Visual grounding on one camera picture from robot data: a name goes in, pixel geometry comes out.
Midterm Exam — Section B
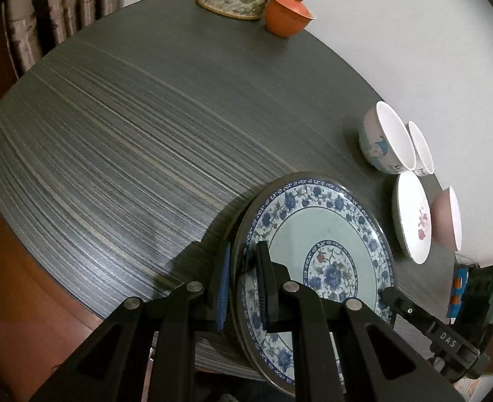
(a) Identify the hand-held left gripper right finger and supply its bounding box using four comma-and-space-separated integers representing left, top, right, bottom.
256, 241, 469, 402

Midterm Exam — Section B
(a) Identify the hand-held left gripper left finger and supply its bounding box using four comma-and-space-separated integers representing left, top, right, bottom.
29, 241, 234, 402

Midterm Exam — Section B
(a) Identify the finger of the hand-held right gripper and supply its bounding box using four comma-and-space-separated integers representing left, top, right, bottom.
381, 286, 437, 338
447, 266, 470, 325

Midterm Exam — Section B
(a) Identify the blue floral porcelain plate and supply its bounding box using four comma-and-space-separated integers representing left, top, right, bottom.
230, 172, 395, 398

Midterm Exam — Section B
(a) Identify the white bowl with blue print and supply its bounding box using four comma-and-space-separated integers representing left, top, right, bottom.
358, 101, 417, 175

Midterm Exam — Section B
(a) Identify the pink bowl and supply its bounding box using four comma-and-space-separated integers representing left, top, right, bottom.
428, 186, 463, 252

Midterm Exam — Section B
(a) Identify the small white plate pink flower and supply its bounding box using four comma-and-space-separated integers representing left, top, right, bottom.
392, 173, 433, 265

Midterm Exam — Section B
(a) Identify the orange lidded tea cup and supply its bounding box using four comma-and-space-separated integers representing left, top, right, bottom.
264, 0, 317, 38

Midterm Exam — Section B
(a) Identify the beige patterned curtain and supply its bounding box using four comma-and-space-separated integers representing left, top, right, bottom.
1, 0, 128, 78

